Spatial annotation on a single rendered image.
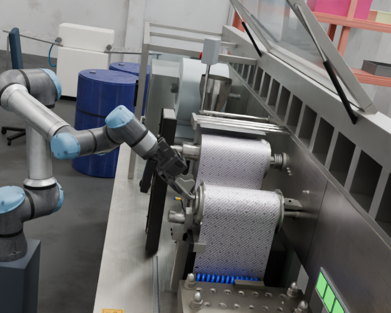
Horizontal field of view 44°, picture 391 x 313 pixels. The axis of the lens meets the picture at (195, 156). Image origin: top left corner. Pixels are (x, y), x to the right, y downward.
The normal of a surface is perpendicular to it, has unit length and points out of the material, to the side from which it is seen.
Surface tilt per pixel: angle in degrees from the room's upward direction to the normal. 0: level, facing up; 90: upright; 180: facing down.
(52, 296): 0
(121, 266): 0
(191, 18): 90
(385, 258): 90
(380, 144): 90
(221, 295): 0
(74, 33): 90
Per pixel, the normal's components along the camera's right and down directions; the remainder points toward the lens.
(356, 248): -0.98, -0.11
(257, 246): 0.09, 0.35
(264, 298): 0.15, -0.93
